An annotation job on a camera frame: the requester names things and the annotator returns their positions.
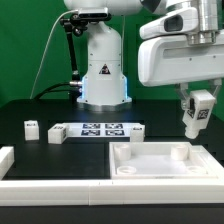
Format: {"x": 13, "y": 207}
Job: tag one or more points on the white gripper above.
{"x": 167, "y": 57}

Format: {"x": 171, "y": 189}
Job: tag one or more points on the white square tabletop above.
{"x": 162, "y": 160}

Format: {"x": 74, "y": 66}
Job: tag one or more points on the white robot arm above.
{"x": 104, "y": 86}

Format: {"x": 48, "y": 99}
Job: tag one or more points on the white U-shaped obstacle fence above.
{"x": 108, "y": 192}

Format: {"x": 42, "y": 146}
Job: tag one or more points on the AprilTag marker sheet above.
{"x": 100, "y": 129}

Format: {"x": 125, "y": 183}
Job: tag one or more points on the grey camera on mount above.
{"x": 93, "y": 13}

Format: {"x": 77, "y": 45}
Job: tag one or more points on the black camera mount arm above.
{"x": 71, "y": 43}

